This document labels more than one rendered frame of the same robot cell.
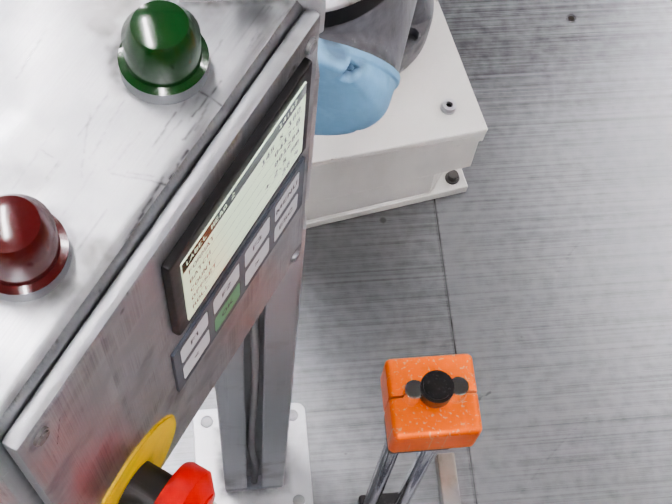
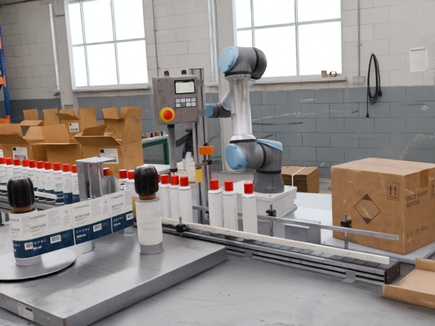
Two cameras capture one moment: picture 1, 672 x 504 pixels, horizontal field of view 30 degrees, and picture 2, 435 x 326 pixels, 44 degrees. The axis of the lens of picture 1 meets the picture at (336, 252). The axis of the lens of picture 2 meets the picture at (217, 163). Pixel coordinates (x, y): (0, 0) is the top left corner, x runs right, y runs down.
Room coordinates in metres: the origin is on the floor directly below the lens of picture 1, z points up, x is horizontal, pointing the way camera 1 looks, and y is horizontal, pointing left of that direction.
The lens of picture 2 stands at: (-1.05, -1.77, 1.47)
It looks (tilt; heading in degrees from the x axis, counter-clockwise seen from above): 9 degrees down; 53
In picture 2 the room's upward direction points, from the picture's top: 3 degrees counter-clockwise
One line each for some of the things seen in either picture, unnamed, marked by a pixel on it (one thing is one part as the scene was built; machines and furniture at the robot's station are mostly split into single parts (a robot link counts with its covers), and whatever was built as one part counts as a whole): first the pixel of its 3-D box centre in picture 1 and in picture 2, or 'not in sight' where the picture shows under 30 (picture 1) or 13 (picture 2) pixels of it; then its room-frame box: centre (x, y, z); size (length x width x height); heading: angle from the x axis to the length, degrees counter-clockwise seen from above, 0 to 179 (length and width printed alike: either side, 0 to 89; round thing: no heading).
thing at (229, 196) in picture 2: not in sight; (230, 207); (0.16, -0.24, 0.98); 0.05 x 0.05 x 0.20
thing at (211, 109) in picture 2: not in sight; (204, 110); (0.53, 0.41, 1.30); 0.11 x 0.11 x 0.08; 84
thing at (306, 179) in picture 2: not in sight; (287, 183); (3.38, 2.76, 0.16); 0.65 x 0.54 x 0.32; 118
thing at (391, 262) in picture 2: not in sight; (189, 232); (0.11, -0.04, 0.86); 1.65 x 0.08 x 0.04; 103
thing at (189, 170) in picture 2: not in sight; (190, 170); (0.51, 0.53, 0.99); 0.16 x 0.12 x 0.07; 113
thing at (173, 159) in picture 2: not in sight; (172, 147); (0.17, 0.15, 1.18); 0.04 x 0.04 x 0.21
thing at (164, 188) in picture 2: not in sight; (166, 199); (0.08, 0.08, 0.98); 0.05 x 0.05 x 0.20
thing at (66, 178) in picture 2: not in sight; (67, 184); (-0.07, 0.73, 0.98); 0.05 x 0.05 x 0.20
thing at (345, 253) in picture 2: not in sight; (241, 234); (0.13, -0.32, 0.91); 1.07 x 0.01 x 0.02; 103
